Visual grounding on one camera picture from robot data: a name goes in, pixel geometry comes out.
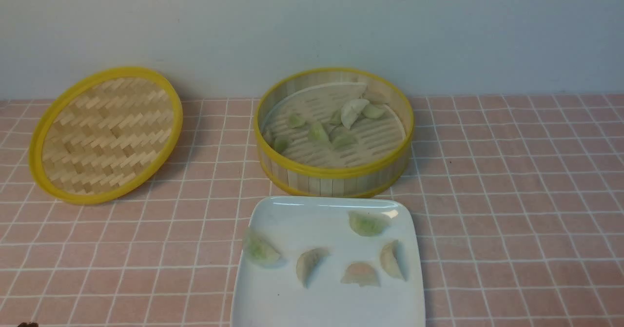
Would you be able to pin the pinkish dumpling plate front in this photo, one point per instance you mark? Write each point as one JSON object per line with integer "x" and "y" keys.
{"x": 362, "y": 274}

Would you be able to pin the green dumpling steamer front left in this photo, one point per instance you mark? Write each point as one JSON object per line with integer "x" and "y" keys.
{"x": 280, "y": 144}

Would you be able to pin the pale green dumpling steamer right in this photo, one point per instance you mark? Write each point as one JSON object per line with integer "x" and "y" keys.
{"x": 372, "y": 111}

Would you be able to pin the yellow rimmed bamboo steamer basket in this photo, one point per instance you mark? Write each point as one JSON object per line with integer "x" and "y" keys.
{"x": 374, "y": 163}

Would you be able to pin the green dumpling steamer front centre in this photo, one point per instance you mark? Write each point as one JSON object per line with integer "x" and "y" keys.
{"x": 342, "y": 140}

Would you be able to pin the white square plate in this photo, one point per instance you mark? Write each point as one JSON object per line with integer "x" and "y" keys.
{"x": 273, "y": 296}

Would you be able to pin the beige dumpling plate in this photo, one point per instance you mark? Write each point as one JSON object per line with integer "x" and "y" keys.
{"x": 307, "y": 263}
{"x": 389, "y": 260}

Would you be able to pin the green dumpling plate top right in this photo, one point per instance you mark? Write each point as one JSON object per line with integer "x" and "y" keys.
{"x": 366, "y": 224}

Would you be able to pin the beige dumpling plate centre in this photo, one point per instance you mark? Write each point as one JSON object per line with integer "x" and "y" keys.
{"x": 307, "y": 263}

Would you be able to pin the beige dumpling steamer back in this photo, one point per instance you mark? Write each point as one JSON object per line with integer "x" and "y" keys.
{"x": 375, "y": 97}

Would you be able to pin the green dumpling plate left edge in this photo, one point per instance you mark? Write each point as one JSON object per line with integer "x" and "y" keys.
{"x": 259, "y": 250}

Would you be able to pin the small green dumpling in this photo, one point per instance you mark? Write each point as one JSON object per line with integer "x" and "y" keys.
{"x": 295, "y": 121}

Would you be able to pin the white dumpling in steamer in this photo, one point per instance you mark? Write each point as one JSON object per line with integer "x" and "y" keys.
{"x": 351, "y": 111}

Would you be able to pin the yellow rimmed bamboo steamer lid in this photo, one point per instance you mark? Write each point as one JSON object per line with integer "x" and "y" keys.
{"x": 106, "y": 135}

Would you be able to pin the beige dumpling plate right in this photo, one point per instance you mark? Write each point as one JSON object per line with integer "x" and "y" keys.
{"x": 389, "y": 260}

